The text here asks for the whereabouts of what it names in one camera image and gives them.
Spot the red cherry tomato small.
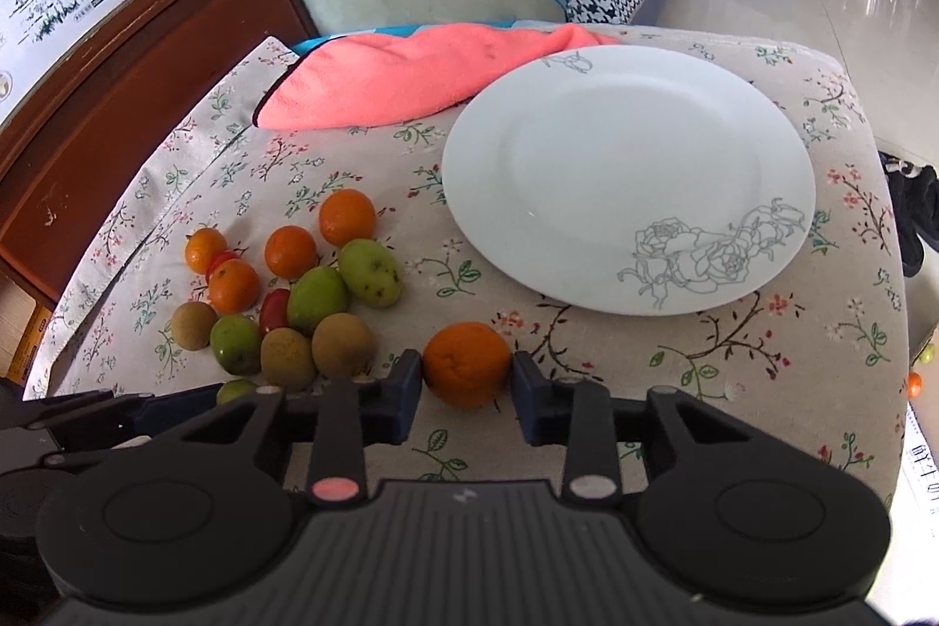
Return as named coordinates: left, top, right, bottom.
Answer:
left=205, top=249, right=239, bottom=281

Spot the large orange mandarin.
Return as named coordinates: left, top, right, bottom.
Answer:
left=423, top=323, right=512, bottom=410

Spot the green jujube bottom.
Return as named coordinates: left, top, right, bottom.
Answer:
left=217, top=378, right=256, bottom=407

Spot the brown wooden headboard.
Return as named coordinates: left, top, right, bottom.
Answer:
left=2, top=0, right=315, bottom=308

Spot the floral tablecloth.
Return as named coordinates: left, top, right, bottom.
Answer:
left=25, top=27, right=909, bottom=498

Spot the pink fleece cloth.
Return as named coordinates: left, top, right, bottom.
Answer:
left=253, top=22, right=614, bottom=132

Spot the orange mandarin lower left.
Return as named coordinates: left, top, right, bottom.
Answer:
left=207, top=259, right=261, bottom=314

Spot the spotted green jujube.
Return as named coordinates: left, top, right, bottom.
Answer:
left=337, top=238, right=404, bottom=308

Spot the white floral plate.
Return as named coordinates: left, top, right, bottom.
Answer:
left=441, top=46, right=816, bottom=316

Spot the orange mandarin top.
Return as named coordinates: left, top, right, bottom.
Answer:
left=318, top=189, right=377, bottom=248

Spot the orange mandarin middle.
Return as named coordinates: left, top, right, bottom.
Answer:
left=264, top=225, right=320, bottom=281

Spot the small orange mandarin left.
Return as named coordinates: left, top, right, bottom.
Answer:
left=185, top=227, right=228, bottom=275

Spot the brown longan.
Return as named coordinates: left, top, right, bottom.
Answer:
left=312, top=313, right=377, bottom=378
left=170, top=302, right=218, bottom=351
left=261, top=327, right=317, bottom=392

